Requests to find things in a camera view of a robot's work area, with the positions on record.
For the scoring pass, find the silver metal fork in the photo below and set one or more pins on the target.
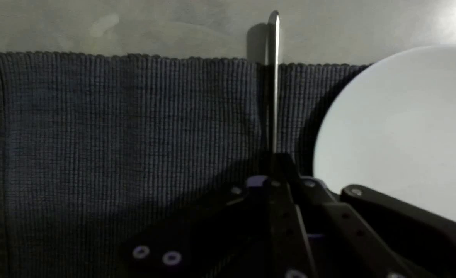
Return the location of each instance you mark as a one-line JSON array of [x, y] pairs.
[[274, 78]]

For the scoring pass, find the white round plate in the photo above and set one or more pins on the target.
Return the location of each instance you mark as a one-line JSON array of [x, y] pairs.
[[406, 134]]

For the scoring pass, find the dark grey woven placemat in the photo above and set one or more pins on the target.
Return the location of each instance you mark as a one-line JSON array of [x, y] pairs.
[[108, 144]]

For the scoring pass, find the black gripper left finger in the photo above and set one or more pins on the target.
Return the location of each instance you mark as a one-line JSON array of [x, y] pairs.
[[212, 237]]

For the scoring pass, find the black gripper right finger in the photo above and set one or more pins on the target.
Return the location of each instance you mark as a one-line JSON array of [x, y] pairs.
[[382, 237]]

